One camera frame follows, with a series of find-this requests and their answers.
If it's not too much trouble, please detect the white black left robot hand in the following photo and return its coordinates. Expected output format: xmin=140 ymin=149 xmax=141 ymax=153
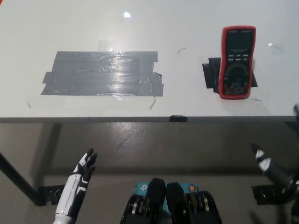
xmin=55 ymin=148 xmax=98 ymax=224

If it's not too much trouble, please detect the grey duct tape patch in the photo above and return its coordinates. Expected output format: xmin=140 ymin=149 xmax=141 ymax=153
xmin=40 ymin=50 xmax=164 ymax=96

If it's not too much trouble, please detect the red digital multimeter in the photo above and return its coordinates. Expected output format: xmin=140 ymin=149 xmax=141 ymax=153
xmin=218 ymin=26 xmax=256 ymax=100

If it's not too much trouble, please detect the black diagonal table leg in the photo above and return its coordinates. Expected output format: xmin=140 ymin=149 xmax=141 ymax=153
xmin=0 ymin=151 xmax=39 ymax=206

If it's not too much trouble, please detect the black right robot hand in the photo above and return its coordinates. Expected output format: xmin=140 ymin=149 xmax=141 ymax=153
xmin=250 ymin=103 xmax=299 ymax=195

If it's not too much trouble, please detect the small black tape strip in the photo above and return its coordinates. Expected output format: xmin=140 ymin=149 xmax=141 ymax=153
xmin=169 ymin=114 xmax=188 ymax=123

